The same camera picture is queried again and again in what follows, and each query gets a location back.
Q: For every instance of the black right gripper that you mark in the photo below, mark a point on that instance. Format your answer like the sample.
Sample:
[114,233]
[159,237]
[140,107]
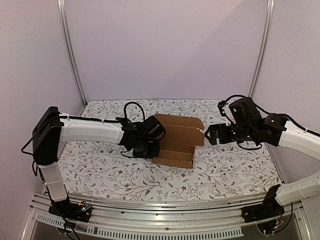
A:
[220,133]

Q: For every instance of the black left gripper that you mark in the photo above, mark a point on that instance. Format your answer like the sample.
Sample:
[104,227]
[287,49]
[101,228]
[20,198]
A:
[155,153]

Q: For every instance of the brown cardboard box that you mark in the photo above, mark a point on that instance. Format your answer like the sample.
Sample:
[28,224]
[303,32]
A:
[183,135]

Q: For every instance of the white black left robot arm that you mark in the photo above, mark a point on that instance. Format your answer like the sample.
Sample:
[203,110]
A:
[55,129]

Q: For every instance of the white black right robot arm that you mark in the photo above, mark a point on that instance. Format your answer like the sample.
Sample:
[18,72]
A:
[244,123]

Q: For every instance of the floral patterned table mat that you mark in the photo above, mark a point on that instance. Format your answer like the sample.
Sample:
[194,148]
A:
[98,169]

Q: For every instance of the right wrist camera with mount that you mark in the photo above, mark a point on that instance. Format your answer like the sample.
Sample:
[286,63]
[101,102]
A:
[225,112]

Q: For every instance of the aluminium front rail frame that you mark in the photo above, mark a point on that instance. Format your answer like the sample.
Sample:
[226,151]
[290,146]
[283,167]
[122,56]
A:
[218,219]

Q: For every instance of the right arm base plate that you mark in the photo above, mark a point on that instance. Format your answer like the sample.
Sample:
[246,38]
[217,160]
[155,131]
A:
[269,208]

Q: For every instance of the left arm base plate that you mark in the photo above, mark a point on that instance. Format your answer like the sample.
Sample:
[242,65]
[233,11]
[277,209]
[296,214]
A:
[80,211]

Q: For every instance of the left aluminium corner post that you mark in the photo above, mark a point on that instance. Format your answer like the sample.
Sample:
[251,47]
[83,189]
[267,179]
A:
[62,11]

